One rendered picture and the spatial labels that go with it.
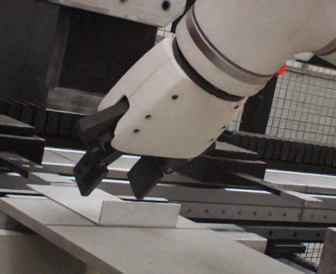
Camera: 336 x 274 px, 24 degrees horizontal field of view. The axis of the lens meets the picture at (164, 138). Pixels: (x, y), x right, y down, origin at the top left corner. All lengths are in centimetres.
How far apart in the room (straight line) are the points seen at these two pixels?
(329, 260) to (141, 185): 41
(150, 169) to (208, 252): 11
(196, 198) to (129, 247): 57
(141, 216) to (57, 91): 14
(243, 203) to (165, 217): 55
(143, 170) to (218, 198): 48
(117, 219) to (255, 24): 21
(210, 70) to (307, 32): 8
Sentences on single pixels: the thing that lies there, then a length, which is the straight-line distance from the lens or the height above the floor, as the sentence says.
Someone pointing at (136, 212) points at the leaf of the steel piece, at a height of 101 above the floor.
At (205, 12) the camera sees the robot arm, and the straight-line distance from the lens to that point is 59.
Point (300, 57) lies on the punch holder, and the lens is 86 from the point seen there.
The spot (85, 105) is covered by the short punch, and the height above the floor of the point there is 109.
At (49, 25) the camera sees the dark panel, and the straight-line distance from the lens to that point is 130.
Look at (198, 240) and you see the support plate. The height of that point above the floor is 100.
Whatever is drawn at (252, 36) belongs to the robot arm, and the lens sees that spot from 57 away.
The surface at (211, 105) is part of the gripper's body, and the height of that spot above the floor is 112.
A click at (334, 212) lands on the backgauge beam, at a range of 142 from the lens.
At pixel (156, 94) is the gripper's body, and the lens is 61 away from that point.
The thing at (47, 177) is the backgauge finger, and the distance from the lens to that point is 81.
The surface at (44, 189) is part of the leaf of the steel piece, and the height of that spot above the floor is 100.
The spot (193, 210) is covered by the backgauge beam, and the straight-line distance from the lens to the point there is 118.
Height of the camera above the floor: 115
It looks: 6 degrees down
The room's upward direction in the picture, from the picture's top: 12 degrees clockwise
